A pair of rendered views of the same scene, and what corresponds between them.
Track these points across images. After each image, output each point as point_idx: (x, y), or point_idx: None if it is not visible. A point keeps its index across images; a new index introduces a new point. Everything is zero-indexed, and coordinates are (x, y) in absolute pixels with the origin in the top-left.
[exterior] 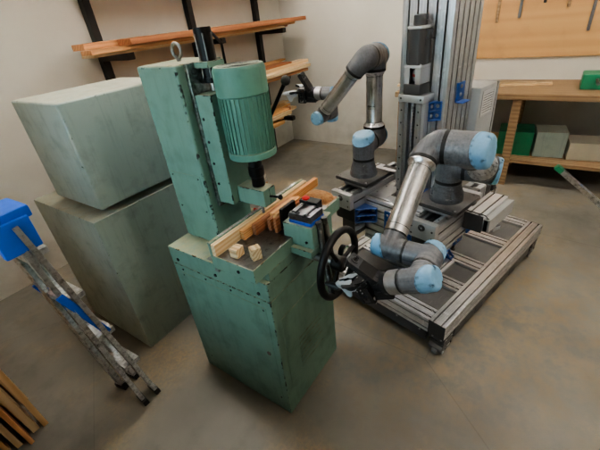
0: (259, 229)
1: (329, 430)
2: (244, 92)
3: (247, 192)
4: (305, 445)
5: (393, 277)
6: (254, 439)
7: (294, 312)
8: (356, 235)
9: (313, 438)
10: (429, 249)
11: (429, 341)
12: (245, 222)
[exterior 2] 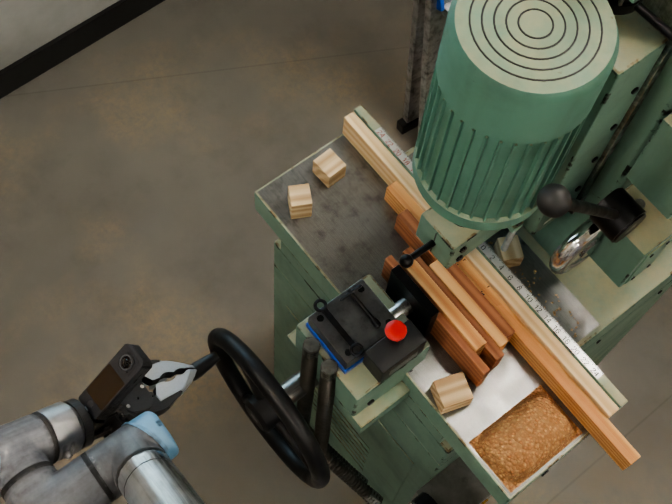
0: (402, 232)
1: (210, 441)
2: (438, 57)
3: None
4: (204, 389)
5: (43, 412)
6: (252, 303)
7: None
8: (311, 470)
9: (208, 407)
10: (40, 502)
11: None
12: (418, 195)
